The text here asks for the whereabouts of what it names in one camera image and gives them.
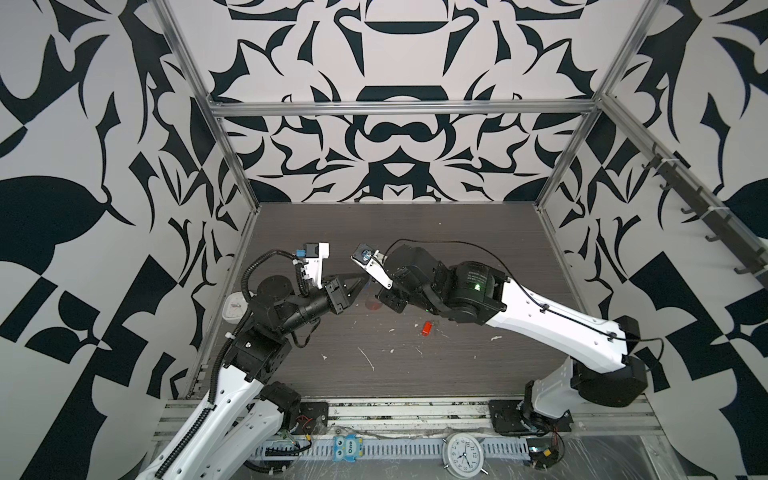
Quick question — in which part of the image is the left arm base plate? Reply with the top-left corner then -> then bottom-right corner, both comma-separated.
290,401 -> 330,436

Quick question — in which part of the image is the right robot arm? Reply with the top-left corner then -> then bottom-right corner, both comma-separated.
363,244 -> 648,420

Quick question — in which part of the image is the small circuit board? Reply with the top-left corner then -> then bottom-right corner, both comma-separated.
526,435 -> 566,471

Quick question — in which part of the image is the white alarm clock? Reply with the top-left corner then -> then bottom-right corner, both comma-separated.
442,432 -> 485,479

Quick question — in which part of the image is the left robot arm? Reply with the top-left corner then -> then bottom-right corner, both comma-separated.
138,273 -> 369,479

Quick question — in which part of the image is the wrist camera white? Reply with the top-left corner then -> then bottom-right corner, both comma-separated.
293,242 -> 330,288
351,243 -> 393,290

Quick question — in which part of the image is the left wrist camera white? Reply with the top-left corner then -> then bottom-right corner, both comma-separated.
293,242 -> 330,288

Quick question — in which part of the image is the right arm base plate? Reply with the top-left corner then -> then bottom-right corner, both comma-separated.
488,399 -> 573,437

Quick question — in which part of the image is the white round wall device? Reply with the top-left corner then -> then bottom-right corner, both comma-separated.
221,292 -> 248,325

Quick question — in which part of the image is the black corrugated cable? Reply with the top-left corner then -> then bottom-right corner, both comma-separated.
239,249 -> 298,301

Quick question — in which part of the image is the black wall hook rail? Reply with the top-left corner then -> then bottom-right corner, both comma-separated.
643,142 -> 767,290

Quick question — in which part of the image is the white slotted cable duct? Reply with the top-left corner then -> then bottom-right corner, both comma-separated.
249,438 -> 530,462

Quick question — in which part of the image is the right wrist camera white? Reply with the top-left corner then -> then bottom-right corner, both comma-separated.
351,243 -> 393,290

